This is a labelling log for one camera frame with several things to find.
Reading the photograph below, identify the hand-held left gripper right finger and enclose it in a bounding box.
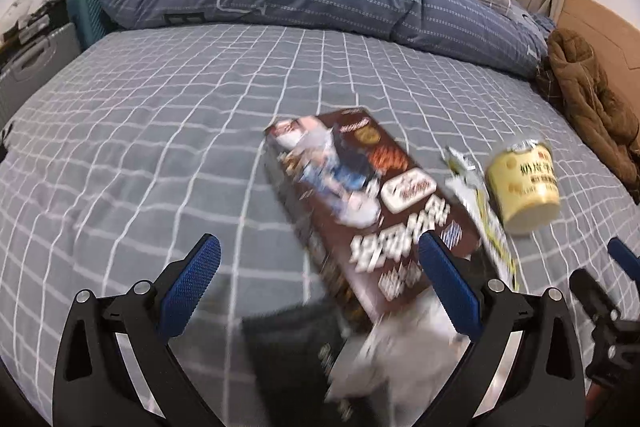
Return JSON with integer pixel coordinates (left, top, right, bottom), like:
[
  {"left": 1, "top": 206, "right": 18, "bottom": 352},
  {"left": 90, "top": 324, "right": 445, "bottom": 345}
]
[{"left": 417, "top": 229, "right": 587, "bottom": 427}]

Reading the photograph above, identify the teal suitcase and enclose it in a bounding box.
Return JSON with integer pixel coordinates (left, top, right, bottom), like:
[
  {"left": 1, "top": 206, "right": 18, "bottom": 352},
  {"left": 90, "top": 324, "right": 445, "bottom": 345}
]
[{"left": 67, "top": 0, "right": 116, "bottom": 52}]

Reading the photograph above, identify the brown padded jacket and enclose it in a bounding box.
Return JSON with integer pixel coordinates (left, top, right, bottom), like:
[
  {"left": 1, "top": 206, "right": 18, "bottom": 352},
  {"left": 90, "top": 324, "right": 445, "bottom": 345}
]
[{"left": 535, "top": 29, "right": 640, "bottom": 202}]

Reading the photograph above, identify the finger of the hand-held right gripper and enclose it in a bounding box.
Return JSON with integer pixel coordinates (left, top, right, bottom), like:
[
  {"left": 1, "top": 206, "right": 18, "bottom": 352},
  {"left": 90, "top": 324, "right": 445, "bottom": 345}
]
[
  {"left": 569, "top": 268, "right": 622, "bottom": 333},
  {"left": 607, "top": 237, "right": 640, "bottom": 277}
]

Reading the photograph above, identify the brown printed carton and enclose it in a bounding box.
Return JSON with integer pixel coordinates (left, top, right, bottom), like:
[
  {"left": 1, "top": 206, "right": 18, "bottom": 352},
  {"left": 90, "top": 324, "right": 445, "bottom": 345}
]
[{"left": 264, "top": 107, "right": 483, "bottom": 325}]

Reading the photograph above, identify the white and yellow snack wrapper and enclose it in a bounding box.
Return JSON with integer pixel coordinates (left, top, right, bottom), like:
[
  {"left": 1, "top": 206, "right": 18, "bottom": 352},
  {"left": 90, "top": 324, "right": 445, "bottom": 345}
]
[{"left": 444, "top": 146, "right": 518, "bottom": 292}]

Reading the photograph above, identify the wooden headboard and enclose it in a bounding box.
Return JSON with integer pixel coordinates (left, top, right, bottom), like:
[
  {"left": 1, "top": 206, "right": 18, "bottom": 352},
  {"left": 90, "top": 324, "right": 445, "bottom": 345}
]
[{"left": 552, "top": 0, "right": 640, "bottom": 72}]

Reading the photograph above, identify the bed with grey checked sheet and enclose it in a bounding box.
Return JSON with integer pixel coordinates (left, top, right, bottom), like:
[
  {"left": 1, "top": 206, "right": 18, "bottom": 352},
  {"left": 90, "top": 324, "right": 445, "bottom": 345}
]
[{"left": 0, "top": 24, "right": 640, "bottom": 427}]

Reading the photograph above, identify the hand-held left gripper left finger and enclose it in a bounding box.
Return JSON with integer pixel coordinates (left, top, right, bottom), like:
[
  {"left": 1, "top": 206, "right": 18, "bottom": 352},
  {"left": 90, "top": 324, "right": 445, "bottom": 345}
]
[{"left": 52, "top": 233, "right": 222, "bottom": 427}]

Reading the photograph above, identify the black electronics stack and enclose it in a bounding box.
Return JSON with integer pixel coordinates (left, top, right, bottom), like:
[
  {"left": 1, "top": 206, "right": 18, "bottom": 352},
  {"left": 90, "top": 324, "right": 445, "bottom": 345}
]
[{"left": 0, "top": 0, "right": 71, "bottom": 58}]

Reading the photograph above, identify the grey suitcase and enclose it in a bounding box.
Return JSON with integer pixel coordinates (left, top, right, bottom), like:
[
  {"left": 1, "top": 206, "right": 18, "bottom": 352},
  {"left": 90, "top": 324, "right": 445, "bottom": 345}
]
[{"left": 0, "top": 24, "right": 83, "bottom": 122}]

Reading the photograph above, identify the white plastic appliance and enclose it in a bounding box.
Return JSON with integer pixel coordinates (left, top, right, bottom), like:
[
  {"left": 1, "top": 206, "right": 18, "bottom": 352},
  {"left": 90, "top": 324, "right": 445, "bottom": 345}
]
[{"left": 0, "top": 0, "right": 36, "bottom": 28}]

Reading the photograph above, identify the white tissue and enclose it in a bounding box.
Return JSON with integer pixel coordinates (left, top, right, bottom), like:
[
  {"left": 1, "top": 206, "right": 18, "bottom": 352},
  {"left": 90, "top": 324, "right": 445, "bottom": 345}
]
[{"left": 325, "top": 293, "right": 471, "bottom": 408}]

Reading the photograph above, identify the black foil packet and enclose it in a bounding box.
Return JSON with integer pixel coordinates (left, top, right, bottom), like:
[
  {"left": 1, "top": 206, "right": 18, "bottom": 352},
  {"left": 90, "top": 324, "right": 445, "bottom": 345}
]
[{"left": 241, "top": 302, "right": 381, "bottom": 427}]

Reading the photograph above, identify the yellow paper cup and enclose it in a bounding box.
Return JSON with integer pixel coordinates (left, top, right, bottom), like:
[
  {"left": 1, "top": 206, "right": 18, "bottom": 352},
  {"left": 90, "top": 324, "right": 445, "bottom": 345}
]
[{"left": 485, "top": 138, "right": 562, "bottom": 235}]

